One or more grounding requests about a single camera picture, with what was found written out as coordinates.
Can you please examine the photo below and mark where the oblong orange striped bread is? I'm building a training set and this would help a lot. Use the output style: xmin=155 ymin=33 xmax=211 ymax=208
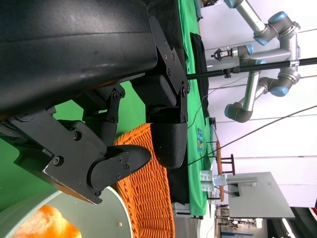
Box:
xmin=14 ymin=205 xmax=82 ymax=238

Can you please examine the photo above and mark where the green tablecloth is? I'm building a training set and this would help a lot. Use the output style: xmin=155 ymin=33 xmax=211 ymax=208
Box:
xmin=0 ymin=0 xmax=216 ymax=220

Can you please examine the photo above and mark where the pale green bowl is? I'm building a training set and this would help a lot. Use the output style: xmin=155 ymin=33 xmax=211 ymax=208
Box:
xmin=0 ymin=185 xmax=132 ymax=238

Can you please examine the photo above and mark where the white green carton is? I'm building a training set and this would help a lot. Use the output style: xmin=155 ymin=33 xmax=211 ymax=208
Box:
xmin=200 ymin=170 xmax=214 ymax=193

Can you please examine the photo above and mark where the black tripod pole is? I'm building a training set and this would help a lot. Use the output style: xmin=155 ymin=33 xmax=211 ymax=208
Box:
xmin=187 ymin=57 xmax=317 ymax=80

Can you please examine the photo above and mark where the thin white cable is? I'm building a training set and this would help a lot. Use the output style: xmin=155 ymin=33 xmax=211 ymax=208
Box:
xmin=188 ymin=83 xmax=248 ymax=129

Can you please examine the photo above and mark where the long black cable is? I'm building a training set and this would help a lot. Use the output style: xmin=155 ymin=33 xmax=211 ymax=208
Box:
xmin=185 ymin=105 xmax=317 ymax=167

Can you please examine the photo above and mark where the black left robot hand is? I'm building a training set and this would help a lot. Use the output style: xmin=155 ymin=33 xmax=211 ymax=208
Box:
xmin=0 ymin=0 xmax=191 ymax=205

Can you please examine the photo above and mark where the orange wicker basket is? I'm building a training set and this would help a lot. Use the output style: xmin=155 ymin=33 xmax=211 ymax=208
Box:
xmin=112 ymin=123 xmax=176 ymax=238

